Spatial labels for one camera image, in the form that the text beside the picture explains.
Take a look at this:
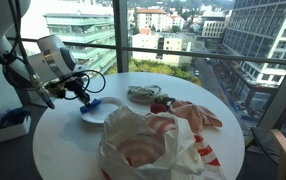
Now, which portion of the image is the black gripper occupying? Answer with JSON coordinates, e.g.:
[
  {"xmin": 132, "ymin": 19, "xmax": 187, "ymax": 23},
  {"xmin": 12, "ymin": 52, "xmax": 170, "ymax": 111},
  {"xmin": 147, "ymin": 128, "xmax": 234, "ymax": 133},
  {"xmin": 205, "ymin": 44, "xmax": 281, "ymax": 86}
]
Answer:
[{"xmin": 63, "ymin": 79, "xmax": 93, "ymax": 108}]

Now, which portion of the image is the blue sponge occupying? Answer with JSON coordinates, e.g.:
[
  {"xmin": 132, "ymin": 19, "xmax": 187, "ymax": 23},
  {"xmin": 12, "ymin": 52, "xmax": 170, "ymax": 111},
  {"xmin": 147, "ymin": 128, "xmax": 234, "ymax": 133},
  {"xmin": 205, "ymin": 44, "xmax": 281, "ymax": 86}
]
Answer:
[{"xmin": 79, "ymin": 98, "xmax": 103, "ymax": 115}]

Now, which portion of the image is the white paper plate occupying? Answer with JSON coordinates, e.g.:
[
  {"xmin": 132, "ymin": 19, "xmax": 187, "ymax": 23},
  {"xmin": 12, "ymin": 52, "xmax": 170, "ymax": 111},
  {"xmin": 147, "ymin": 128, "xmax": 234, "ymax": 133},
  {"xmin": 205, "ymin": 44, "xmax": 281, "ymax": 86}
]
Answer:
[{"xmin": 79, "ymin": 96, "xmax": 126, "ymax": 125}]

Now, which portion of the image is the crumpled grey wrapper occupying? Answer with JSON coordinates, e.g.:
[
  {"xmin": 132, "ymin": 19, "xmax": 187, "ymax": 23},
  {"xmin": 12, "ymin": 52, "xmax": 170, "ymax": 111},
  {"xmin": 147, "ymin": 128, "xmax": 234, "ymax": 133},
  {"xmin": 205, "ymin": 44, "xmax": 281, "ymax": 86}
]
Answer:
[{"xmin": 126, "ymin": 84, "xmax": 163, "ymax": 105}]

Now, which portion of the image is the red strawberry toy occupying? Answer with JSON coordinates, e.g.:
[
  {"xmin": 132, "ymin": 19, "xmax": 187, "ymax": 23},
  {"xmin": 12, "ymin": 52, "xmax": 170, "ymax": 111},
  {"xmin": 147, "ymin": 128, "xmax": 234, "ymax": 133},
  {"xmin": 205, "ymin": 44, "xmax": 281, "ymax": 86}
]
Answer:
[{"xmin": 149, "ymin": 102, "xmax": 169, "ymax": 115}]

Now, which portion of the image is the green toy piece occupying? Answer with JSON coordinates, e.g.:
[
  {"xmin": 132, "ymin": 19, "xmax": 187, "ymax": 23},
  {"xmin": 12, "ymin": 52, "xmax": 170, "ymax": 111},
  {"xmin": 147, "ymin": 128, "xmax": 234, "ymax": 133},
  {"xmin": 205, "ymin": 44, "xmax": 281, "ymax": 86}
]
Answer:
[{"xmin": 154, "ymin": 95, "xmax": 177, "ymax": 105}]

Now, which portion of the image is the white box with blue items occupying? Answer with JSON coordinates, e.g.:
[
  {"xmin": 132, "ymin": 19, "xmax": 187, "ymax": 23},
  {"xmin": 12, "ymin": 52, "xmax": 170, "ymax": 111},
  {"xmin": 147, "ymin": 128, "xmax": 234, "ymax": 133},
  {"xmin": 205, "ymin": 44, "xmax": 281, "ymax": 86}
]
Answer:
[{"xmin": 0, "ymin": 107, "xmax": 33, "ymax": 148}]

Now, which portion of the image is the white red plastic bag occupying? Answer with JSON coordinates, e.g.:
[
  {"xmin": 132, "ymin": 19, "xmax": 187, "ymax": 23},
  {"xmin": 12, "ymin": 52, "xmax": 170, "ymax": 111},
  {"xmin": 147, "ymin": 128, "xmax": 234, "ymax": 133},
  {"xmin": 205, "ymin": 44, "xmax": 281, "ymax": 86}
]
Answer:
[{"xmin": 97, "ymin": 105, "xmax": 228, "ymax": 180}]

